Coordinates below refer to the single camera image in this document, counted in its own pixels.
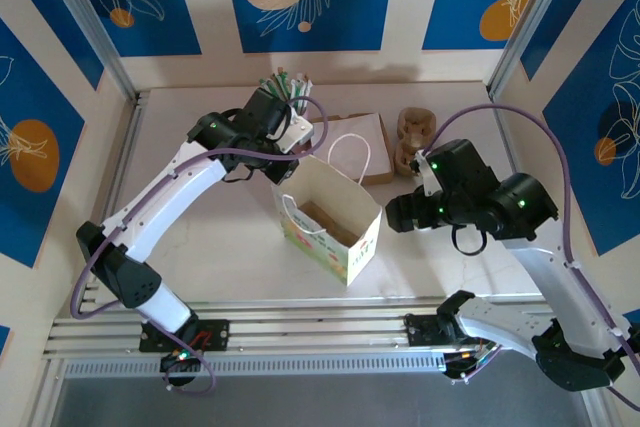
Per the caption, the white paper takeout bag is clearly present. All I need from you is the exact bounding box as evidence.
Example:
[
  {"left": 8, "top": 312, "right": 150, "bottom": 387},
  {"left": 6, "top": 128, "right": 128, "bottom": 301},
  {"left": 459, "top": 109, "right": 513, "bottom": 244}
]
[{"left": 271, "top": 134, "right": 384, "bottom": 288}]

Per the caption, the white paper napkin stack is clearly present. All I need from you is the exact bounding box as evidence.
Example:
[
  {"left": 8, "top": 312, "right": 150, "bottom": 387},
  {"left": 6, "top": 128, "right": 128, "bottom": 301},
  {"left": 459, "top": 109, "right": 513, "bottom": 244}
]
[{"left": 312, "top": 114, "right": 392, "bottom": 176}]

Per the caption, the brown cardboard napkin tray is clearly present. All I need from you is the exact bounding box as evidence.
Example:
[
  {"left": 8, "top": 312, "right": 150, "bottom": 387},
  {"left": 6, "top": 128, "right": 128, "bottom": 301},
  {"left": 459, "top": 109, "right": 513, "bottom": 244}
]
[{"left": 309, "top": 111, "right": 396, "bottom": 186}]

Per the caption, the black controller board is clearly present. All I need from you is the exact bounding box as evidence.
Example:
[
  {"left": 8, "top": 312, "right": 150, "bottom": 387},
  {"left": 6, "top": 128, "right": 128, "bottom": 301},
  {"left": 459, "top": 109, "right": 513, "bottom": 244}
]
[
  {"left": 159, "top": 349, "right": 202, "bottom": 388},
  {"left": 442, "top": 349, "right": 489, "bottom": 386}
]

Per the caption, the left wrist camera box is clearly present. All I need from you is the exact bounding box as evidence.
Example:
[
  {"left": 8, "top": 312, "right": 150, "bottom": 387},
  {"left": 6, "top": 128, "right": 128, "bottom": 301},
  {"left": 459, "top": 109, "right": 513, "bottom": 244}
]
[{"left": 277, "top": 114, "right": 316, "bottom": 153}]

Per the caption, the aluminium side rail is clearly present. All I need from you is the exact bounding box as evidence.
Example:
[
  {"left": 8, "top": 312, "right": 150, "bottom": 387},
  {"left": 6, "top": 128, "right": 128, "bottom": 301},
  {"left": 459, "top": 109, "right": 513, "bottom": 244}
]
[
  {"left": 84, "top": 91, "right": 149, "bottom": 258},
  {"left": 487, "top": 89, "right": 524, "bottom": 173}
]

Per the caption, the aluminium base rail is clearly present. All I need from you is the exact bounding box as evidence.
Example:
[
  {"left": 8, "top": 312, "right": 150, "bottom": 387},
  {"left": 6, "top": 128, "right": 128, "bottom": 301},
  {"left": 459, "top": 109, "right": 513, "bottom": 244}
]
[{"left": 44, "top": 294, "right": 587, "bottom": 359}]

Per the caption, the slotted grey cable duct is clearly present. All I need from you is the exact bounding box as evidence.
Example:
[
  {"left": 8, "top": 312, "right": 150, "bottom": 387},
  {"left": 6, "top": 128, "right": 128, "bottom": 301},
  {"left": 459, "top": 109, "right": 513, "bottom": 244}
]
[{"left": 62, "top": 350, "right": 449, "bottom": 379}]

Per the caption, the aluminium frame post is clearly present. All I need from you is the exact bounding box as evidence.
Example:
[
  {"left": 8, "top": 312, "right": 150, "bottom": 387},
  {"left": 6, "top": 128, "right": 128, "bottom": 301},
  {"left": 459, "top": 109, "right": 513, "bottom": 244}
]
[
  {"left": 485, "top": 0, "right": 591, "bottom": 101},
  {"left": 35, "top": 0, "right": 147, "bottom": 106}
]

